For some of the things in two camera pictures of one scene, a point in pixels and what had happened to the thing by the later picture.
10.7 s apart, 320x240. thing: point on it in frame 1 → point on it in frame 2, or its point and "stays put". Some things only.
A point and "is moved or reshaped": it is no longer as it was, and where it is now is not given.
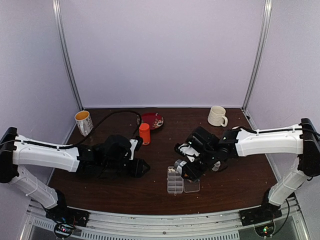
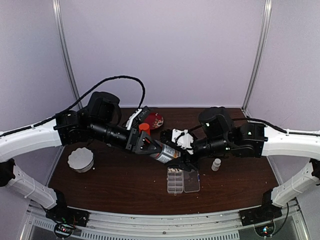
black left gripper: (136, 170) → (143, 136)
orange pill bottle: (144, 132) stays put
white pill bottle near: (216, 166) stays put
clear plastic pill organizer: (176, 184) stays put
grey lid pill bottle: (178, 164) is moved or reshaped
